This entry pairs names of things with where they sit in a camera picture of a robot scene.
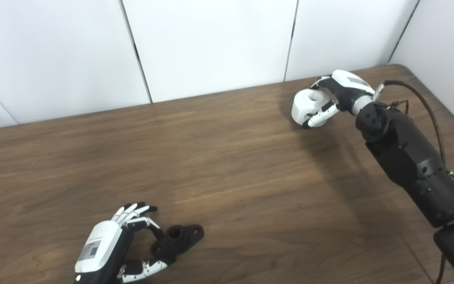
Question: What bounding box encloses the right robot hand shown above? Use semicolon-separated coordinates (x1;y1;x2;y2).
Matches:
303;70;376;129

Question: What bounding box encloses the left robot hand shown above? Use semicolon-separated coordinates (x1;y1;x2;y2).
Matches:
73;202;169;284

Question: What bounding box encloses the round white plastic piece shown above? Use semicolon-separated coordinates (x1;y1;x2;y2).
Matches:
291;89;332;128

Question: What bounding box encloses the black plastic holder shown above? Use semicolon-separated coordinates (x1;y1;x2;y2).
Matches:
150;224;205;261

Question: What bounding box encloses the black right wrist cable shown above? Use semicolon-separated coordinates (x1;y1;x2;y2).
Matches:
374;80;454;284

